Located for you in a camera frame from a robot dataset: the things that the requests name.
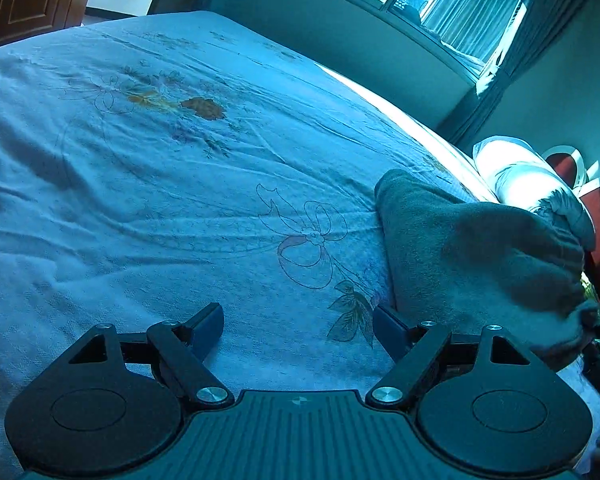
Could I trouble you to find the grey-green fleece pants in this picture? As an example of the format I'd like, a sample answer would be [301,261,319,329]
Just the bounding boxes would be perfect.
[375,170,598,370]

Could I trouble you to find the light blue floral bed sheet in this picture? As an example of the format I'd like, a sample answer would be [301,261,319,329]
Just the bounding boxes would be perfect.
[0,8,600,480]

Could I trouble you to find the rolled white blue duvet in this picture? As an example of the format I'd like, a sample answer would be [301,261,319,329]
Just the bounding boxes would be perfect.
[472,136,596,252]

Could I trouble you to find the sheer white window curtain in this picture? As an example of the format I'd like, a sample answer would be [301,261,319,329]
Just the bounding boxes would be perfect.
[422,0,520,62]

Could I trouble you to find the teal right window curtain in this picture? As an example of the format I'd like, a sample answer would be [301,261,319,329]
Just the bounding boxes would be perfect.
[437,0,588,145]

